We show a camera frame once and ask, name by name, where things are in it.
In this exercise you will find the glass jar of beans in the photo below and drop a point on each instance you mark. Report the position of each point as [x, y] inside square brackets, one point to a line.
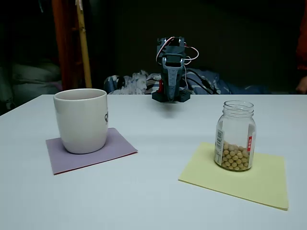
[236, 134]

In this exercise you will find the red table clamp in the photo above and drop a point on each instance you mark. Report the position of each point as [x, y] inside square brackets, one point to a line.
[160, 86]

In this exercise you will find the person's hand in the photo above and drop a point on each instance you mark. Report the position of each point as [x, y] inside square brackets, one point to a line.
[302, 85]

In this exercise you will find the grey folded bedding bundle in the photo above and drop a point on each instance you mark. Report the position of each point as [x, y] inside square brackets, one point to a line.
[31, 76]

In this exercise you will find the red-brown wooden post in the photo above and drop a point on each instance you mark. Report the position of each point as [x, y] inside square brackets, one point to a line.
[66, 48]

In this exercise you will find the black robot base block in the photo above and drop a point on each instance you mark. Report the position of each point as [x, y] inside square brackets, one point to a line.
[183, 96]

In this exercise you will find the patterned blue grey bedsheet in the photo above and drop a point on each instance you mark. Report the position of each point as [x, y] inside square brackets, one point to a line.
[134, 82]

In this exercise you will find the white ceramic mug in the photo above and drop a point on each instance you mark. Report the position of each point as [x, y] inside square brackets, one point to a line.
[81, 119]

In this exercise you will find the bamboo pole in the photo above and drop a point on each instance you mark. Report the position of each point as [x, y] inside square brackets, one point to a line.
[84, 48]

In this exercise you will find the purple paper square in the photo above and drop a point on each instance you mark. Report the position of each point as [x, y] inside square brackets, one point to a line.
[115, 148]

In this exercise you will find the yellow paper square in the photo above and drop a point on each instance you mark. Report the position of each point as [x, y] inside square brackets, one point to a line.
[263, 182]

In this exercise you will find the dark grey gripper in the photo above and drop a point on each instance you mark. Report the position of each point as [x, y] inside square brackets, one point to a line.
[171, 80]

